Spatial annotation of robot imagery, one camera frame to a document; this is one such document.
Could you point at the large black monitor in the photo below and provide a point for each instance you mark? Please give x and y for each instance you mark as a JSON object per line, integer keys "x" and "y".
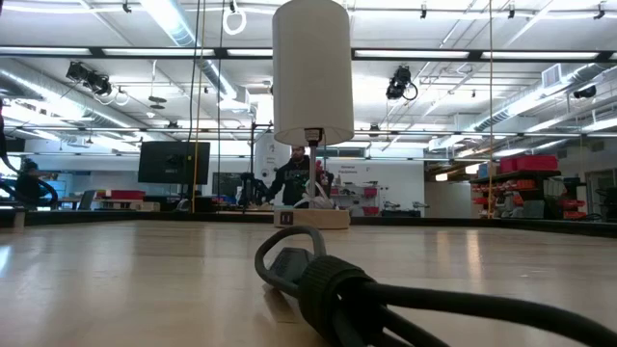
{"x": 173, "y": 163}

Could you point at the red storage bin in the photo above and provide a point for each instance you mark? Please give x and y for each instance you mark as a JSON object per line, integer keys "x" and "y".
{"x": 528, "y": 164}

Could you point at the black ceiling camera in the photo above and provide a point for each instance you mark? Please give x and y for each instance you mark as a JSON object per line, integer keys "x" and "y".
{"x": 399, "y": 82}
{"x": 89, "y": 79}

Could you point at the person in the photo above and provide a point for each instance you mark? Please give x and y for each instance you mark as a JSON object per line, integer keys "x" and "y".
{"x": 291, "y": 178}
{"x": 30, "y": 180}

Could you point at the small black monitor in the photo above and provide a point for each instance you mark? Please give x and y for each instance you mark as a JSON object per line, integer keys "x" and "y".
{"x": 226, "y": 183}

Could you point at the black shelving rack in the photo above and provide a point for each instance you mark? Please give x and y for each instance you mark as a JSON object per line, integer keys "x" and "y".
{"x": 530, "y": 193}

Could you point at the black aluminium table frame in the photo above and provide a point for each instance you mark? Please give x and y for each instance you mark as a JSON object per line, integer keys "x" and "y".
{"x": 434, "y": 221}

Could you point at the red case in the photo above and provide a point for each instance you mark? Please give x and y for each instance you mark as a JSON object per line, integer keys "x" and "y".
{"x": 125, "y": 194}

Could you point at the white shade table lamp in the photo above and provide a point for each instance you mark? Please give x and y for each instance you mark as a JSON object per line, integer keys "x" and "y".
{"x": 313, "y": 72}

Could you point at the background black robot arm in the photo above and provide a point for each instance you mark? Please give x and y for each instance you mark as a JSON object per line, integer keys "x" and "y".
{"x": 250, "y": 188}

